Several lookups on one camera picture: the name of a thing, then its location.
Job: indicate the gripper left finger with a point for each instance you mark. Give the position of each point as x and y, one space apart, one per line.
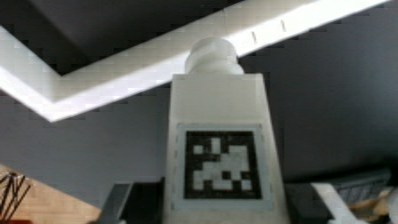
134 205

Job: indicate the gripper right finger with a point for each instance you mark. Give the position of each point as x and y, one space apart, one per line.
317 206

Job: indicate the white table leg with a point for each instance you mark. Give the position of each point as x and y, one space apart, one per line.
223 179

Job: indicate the white U-shaped obstacle fence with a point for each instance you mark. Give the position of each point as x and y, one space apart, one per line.
255 24

